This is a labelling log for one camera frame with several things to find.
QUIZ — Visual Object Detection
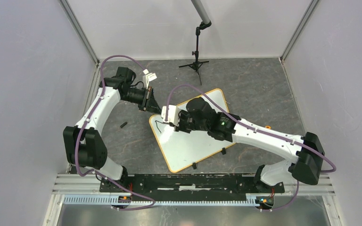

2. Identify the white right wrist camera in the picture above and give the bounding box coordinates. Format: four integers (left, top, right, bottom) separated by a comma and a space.
161, 105, 181, 127

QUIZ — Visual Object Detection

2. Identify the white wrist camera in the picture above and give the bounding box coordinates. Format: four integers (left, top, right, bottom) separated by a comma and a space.
161, 105, 181, 127
142, 69, 157, 89

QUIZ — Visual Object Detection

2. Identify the grey overhead pole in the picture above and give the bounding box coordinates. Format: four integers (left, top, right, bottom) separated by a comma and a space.
191, 0, 211, 24

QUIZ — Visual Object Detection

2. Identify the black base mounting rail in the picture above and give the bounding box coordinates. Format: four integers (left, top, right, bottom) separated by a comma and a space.
99, 173, 285, 202

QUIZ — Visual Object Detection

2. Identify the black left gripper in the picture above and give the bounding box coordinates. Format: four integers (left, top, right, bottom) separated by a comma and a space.
122, 86, 163, 115

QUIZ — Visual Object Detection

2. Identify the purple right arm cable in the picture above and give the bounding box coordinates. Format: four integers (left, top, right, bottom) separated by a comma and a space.
165, 84, 337, 212

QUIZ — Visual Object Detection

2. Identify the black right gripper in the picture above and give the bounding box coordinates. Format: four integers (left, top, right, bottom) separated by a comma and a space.
170, 109, 209, 133

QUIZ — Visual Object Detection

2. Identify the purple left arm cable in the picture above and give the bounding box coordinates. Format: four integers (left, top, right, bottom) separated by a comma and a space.
74, 55, 156, 211

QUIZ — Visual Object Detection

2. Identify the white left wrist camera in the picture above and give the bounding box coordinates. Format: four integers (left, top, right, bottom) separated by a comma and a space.
142, 69, 157, 89

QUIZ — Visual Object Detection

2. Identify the light blue cable duct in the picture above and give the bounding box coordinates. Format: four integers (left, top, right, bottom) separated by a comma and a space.
62, 193, 275, 207

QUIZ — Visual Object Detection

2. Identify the black camera tripod stand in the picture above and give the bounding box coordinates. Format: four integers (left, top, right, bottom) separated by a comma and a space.
179, 21, 212, 85

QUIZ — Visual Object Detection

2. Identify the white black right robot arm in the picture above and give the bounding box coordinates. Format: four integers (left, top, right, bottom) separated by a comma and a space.
163, 97, 325, 192

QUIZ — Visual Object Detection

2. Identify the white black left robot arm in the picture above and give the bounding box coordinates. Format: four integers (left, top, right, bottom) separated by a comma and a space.
63, 67, 161, 192

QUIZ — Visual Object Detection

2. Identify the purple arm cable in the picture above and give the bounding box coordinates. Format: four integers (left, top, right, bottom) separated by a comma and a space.
74, 55, 156, 211
165, 84, 337, 212

